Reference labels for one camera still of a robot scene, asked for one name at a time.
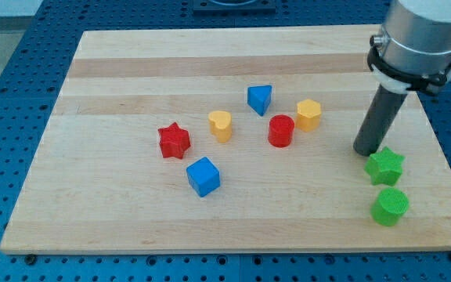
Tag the yellow hexagon block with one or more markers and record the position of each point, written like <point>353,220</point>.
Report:
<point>308,115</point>

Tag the light wooden board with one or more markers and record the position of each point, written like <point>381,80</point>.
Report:
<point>98,183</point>

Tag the red cylinder block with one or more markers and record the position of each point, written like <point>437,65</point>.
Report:
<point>281,129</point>

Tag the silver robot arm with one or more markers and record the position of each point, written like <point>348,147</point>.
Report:
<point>410,52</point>

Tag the red star block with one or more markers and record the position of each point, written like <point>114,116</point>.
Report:
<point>174,141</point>

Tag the green star block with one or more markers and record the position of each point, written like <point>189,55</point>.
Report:
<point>384,167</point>

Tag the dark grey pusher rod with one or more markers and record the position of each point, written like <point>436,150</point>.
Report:
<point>379,117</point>

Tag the green cylinder block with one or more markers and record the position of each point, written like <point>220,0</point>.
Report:
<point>389,207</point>

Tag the blue cube block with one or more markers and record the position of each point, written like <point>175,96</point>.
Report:
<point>203,176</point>

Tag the blue triangle block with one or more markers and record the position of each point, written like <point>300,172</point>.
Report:
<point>259,98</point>

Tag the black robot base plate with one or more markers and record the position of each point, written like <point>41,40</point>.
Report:
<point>228,6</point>

